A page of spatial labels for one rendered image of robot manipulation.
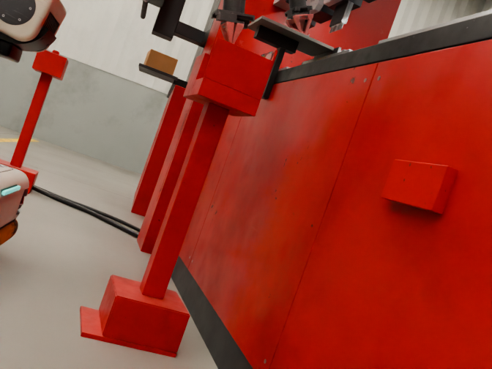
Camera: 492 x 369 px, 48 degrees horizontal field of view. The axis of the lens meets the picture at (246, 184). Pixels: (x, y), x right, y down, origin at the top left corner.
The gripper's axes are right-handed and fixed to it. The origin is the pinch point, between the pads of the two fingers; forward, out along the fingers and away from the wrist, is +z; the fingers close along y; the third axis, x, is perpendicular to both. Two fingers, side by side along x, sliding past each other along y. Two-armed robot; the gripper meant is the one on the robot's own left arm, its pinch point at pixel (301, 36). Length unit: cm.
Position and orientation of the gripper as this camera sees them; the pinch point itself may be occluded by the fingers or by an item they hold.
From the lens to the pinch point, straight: 196.1
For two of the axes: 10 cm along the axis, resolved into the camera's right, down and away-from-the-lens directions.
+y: -2.6, -1.0, 9.6
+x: -9.6, 1.5, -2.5
